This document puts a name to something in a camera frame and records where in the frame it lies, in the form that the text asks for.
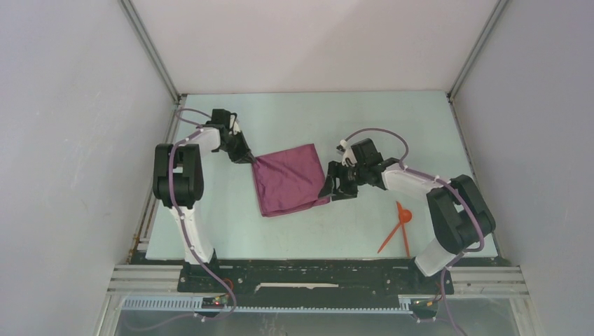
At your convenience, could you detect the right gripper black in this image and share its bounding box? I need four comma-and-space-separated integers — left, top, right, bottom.
317, 160, 367, 202

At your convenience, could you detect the magenta cloth napkin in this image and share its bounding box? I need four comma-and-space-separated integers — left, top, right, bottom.
251, 143, 330, 218

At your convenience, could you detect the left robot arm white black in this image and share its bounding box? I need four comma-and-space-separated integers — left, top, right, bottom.
152, 108, 256, 265

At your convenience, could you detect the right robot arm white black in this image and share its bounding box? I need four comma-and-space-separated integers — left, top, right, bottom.
318, 139, 496, 293

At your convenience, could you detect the orange plastic knife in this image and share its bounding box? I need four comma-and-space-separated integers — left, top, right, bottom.
377, 202, 404, 253

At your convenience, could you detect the orange plastic spoon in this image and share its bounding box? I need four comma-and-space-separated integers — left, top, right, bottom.
399, 208, 413, 258

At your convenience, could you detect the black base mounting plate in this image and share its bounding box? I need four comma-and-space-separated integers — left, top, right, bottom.
177, 258, 454, 309

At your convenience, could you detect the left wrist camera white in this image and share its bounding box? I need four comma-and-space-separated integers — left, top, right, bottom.
230, 114, 241, 135

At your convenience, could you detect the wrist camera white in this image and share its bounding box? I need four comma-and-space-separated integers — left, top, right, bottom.
230, 114, 241, 135
337, 139, 357, 167

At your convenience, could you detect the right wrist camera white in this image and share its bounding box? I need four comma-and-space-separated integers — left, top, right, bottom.
337, 139, 357, 167

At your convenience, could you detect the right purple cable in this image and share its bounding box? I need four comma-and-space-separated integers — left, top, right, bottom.
343, 127, 486, 336

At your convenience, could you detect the left corner aluminium post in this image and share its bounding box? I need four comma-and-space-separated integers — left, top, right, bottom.
118, 0, 183, 104

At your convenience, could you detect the corner aluminium post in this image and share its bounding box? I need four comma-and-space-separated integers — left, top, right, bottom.
118, 0, 183, 104
447, 0, 511, 104

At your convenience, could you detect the aluminium frame rail front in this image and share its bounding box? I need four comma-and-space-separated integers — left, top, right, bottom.
107, 265, 528, 314

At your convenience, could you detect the right corner aluminium post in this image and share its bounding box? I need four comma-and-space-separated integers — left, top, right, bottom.
447, 0, 511, 104

